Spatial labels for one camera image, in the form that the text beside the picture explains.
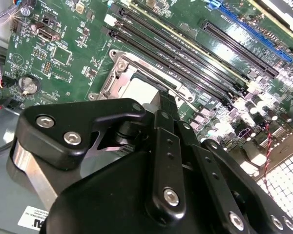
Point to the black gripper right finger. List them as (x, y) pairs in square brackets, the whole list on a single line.
[(211, 168)]

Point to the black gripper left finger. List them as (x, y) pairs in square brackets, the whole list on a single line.
[(70, 117)]

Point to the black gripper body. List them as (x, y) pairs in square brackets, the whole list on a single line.
[(100, 207)]

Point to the metal socket cover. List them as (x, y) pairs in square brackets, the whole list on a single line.
[(120, 84)]

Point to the silver CPU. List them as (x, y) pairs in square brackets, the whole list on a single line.
[(141, 90)]

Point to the metal locking lever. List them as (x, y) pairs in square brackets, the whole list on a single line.
[(151, 72)]

